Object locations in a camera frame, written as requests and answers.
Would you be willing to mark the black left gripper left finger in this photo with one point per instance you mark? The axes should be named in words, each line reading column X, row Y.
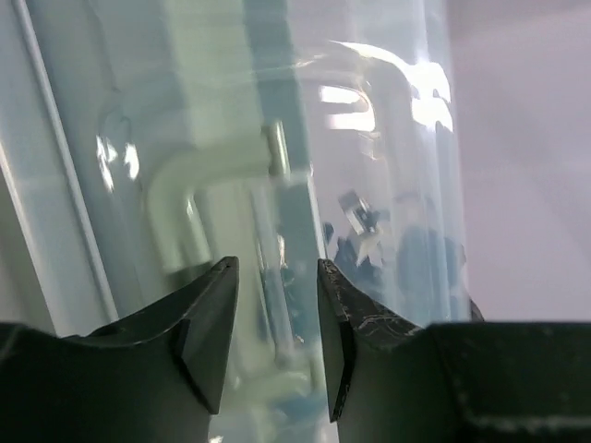
column 154, row 376

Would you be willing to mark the mint green plastic toolbox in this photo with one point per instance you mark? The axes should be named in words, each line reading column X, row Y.
column 144, row 141

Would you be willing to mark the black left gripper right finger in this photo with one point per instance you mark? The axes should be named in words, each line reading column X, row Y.
column 389, row 380

